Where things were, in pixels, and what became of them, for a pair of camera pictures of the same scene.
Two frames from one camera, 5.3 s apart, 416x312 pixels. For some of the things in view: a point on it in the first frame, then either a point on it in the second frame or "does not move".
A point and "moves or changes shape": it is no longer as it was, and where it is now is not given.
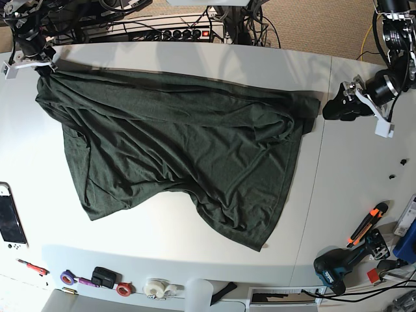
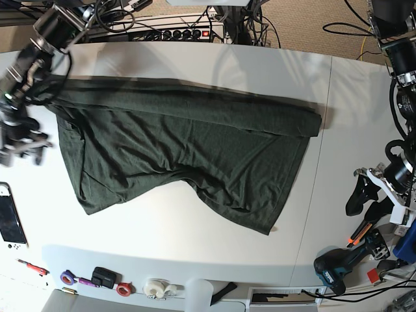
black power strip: [186, 34] does not move
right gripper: [340, 107] -> [364, 192]
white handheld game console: [12, 235] does not move
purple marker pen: [87, 281] does not move
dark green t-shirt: [229, 149] moves or changes shape
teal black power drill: [331, 266] does not move
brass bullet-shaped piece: [69, 290] does not move
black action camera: [103, 277] does not move
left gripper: [46, 55] -> [22, 137]
